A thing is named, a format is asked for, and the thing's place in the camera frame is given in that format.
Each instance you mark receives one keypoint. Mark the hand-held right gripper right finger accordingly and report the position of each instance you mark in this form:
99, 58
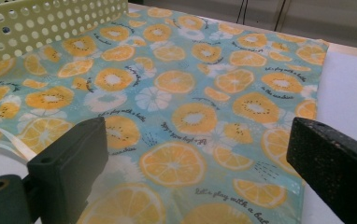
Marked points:
335, 168

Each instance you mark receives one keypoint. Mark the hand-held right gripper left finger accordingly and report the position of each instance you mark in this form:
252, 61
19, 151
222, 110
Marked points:
67, 168

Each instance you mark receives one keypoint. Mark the citrus print cloth bag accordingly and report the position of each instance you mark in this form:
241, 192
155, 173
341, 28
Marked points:
179, 102

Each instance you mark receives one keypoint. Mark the pale green perforated basket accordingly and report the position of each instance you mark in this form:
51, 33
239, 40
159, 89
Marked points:
33, 23

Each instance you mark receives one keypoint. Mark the beige metal stand leg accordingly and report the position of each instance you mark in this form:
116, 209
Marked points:
280, 14

